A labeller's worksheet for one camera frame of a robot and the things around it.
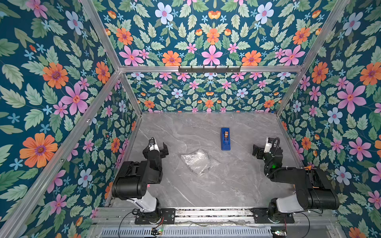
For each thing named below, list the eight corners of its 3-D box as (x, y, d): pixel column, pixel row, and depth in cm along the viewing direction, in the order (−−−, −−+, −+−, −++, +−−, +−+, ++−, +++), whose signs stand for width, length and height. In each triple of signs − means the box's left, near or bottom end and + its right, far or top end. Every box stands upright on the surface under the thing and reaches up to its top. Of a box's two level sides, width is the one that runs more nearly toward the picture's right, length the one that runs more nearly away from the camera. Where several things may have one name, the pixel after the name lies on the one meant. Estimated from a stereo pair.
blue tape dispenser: (221, 150, 100) (222, 144, 95) (219, 132, 110) (220, 126, 105) (231, 149, 100) (233, 144, 95) (229, 132, 110) (230, 126, 105)
